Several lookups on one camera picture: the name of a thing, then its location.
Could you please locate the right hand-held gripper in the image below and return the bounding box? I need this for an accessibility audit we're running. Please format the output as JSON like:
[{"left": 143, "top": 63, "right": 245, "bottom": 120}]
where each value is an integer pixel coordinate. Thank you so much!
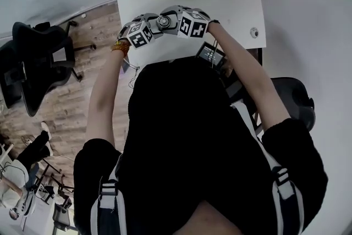
[{"left": 159, "top": 5, "right": 212, "bottom": 40}]

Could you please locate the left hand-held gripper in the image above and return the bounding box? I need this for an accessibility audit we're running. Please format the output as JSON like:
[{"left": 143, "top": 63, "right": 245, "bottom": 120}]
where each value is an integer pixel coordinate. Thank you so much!
[{"left": 117, "top": 13, "right": 165, "bottom": 51}]

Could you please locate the person's right forearm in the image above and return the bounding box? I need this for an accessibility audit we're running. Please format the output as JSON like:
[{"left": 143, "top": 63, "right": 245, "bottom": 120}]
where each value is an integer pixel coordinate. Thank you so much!
[{"left": 206, "top": 21, "right": 293, "bottom": 131}]

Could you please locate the person's left forearm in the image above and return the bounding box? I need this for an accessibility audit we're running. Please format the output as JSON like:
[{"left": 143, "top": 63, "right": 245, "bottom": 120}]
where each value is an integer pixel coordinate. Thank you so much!
[{"left": 85, "top": 42, "right": 130, "bottom": 146}]

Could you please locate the black device with screen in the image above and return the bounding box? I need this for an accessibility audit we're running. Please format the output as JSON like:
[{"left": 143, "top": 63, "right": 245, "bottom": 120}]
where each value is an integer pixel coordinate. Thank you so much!
[{"left": 194, "top": 41, "right": 227, "bottom": 73}]

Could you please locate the black office chair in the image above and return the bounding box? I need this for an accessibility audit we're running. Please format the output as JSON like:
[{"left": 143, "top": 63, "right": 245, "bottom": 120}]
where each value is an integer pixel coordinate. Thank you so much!
[
  {"left": 255, "top": 76, "right": 316, "bottom": 133},
  {"left": 0, "top": 20, "right": 97, "bottom": 117}
]

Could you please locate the person's black shirt torso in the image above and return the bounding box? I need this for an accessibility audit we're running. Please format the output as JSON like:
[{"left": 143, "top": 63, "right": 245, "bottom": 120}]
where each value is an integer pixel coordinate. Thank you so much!
[{"left": 73, "top": 56, "right": 329, "bottom": 235}]

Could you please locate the orange bead bracelet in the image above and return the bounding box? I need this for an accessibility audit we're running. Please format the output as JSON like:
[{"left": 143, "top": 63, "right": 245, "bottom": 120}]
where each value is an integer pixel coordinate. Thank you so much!
[{"left": 110, "top": 39, "right": 131, "bottom": 57}]

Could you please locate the thin black cable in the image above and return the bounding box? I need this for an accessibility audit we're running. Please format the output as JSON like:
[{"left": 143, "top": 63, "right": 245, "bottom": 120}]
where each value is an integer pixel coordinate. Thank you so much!
[{"left": 122, "top": 56, "right": 141, "bottom": 90}]

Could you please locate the white harness strap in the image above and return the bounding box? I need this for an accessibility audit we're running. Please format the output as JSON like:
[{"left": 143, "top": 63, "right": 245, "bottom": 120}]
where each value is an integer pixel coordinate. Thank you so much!
[
  {"left": 90, "top": 154, "right": 128, "bottom": 235},
  {"left": 230, "top": 101, "right": 305, "bottom": 235}
]

